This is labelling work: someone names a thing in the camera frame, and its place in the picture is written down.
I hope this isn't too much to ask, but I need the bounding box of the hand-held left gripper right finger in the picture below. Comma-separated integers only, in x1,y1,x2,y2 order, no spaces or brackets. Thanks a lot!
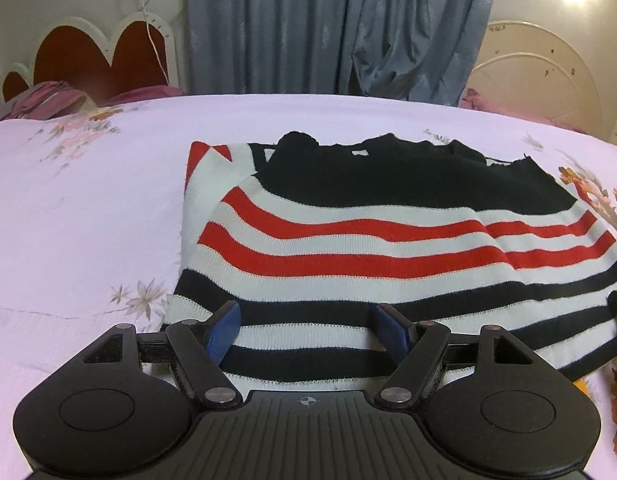
375,303,539,407

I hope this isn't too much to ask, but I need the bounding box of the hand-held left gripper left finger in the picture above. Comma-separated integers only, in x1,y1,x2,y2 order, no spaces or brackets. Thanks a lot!
81,300,244,406

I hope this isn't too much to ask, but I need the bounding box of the striped knit sweater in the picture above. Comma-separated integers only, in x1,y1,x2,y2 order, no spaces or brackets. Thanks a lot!
161,131,617,393

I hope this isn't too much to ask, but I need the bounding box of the floral pink bed sheet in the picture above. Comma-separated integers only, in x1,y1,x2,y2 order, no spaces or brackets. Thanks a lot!
0,92,617,467

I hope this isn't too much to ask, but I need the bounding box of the pink pillow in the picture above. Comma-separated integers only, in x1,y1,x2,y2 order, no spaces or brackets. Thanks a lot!
98,85,185,109
461,87,589,133

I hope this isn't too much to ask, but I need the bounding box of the cream round headboard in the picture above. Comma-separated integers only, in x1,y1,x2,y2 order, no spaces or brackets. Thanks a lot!
467,20,615,133

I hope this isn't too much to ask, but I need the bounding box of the crumpled pink blanket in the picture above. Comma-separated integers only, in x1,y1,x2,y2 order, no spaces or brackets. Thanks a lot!
0,80,98,124

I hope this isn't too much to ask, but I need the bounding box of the red heart-shaped headboard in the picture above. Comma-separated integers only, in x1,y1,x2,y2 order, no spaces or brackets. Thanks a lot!
1,16,182,106

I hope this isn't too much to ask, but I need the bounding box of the blue-grey curtain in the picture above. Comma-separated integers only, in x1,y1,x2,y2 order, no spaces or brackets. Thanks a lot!
181,0,500,109

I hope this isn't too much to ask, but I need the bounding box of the white cable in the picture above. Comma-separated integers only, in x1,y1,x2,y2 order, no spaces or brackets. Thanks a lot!
116,0,172,84

